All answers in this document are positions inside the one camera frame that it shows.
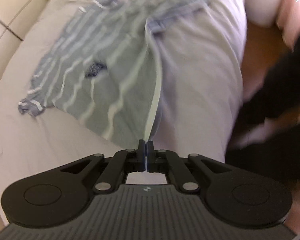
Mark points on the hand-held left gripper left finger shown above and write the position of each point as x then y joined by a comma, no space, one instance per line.
142,156

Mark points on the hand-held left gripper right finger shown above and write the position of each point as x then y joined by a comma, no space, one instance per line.
149,156

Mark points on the grey white striped shirt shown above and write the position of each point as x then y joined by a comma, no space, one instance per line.
115,92

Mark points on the grey bed sheet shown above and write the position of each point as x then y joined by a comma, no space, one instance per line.
195,80

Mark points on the dark cloth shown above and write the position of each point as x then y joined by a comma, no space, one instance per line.
277,155

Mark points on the white pillow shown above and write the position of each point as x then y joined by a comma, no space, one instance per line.
262,2

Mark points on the pale pink cloth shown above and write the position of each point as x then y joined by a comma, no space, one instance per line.
293,15

